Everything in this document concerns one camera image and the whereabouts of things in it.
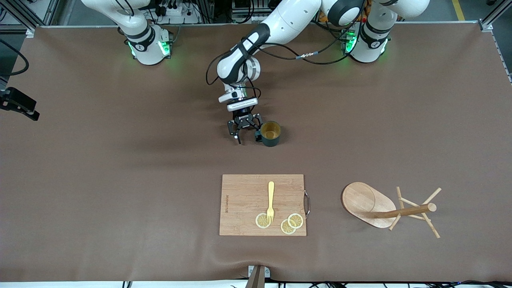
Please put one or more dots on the wooden mug tree rack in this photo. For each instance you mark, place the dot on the wooden mug tree rack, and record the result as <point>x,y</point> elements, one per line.
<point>360,200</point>

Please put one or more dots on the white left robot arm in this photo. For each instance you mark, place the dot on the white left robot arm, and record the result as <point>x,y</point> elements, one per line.
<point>288,20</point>

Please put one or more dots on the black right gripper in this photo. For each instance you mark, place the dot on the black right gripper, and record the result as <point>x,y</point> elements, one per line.
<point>22,100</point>

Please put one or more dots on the yellow plastic fork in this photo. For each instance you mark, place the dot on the yellow plastic fork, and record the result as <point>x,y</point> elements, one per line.
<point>271,196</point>

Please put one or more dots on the brown table mat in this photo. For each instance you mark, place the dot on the brown table mat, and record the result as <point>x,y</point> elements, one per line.
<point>120,180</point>

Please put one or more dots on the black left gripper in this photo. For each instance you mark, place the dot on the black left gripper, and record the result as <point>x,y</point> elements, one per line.
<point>244,120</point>

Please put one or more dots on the dark green mug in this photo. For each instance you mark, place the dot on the dark green mug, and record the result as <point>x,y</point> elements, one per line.
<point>271,134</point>

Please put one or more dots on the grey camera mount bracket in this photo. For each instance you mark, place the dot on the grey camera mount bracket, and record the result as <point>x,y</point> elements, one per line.
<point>258,278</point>

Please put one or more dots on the aluminium frame post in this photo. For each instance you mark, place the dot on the aluminium frame post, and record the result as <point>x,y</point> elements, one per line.
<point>24,16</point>
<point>494,16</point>

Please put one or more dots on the lemon slice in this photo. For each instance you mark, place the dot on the lemon slice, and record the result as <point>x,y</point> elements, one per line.
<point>286,228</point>
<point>296,220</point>
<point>260,222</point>

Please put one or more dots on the white power strip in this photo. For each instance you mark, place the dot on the white power strip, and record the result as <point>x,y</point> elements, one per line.
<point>176,16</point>

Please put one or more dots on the wooden cutting board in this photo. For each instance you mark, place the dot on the wooden cutting board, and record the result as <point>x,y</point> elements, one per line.
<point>240,200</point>

